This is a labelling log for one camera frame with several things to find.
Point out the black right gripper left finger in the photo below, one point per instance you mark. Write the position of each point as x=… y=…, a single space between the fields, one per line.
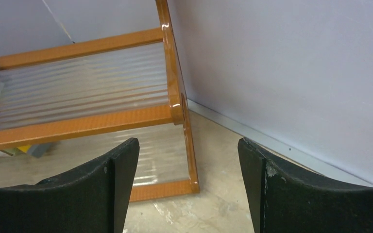
x=90 y=198

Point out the orange wooden shelf rack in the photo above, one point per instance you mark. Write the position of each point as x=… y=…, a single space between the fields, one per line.
x=112 y=84

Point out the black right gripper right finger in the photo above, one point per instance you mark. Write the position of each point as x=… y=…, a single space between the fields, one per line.
x=286 y=198

